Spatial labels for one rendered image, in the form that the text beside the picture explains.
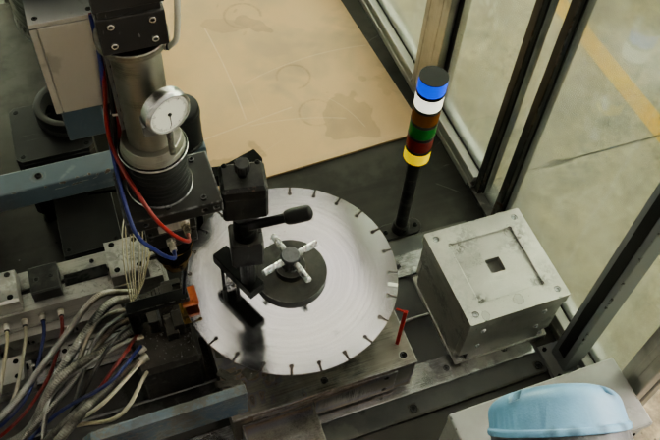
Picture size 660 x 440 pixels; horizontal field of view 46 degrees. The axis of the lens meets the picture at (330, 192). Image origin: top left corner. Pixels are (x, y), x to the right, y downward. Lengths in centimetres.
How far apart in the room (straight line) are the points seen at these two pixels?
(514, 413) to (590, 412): 6
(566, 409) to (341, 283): 59
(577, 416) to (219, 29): 138
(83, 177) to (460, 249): 61
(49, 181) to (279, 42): 77
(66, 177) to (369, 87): 76
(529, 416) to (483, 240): 69
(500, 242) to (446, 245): 9
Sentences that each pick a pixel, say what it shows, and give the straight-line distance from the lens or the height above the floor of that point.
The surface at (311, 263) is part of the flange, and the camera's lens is 120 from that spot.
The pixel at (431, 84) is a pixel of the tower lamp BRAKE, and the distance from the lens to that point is 118.
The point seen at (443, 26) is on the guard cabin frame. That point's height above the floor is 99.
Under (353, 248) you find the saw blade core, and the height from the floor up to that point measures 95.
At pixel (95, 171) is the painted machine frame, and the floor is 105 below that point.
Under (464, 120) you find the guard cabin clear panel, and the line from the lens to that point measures 158.
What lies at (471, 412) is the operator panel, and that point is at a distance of 119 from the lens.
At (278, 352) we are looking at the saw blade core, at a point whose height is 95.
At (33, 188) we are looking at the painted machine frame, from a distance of 123.
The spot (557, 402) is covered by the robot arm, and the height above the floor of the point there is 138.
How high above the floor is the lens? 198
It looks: 53 degrees down
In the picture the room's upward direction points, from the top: 5 degrees clockwise
